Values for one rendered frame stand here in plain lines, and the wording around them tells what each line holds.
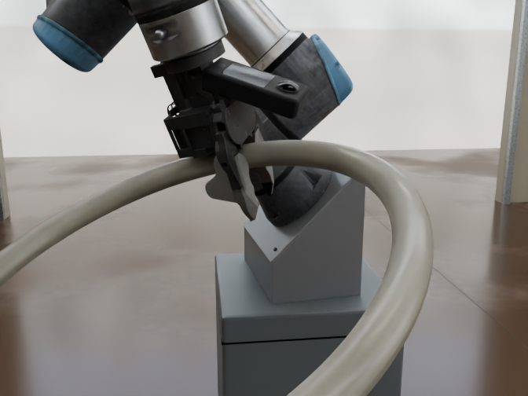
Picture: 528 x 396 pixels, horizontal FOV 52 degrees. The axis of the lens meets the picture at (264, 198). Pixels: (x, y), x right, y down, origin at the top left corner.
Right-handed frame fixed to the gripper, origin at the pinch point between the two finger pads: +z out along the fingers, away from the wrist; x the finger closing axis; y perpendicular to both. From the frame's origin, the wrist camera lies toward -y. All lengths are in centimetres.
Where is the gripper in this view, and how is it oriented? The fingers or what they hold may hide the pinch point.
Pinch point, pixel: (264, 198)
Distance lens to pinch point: 69.2
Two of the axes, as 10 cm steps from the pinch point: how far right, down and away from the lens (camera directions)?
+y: -8.8, 0.9, 4.6
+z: 3.1, 8.4, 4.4
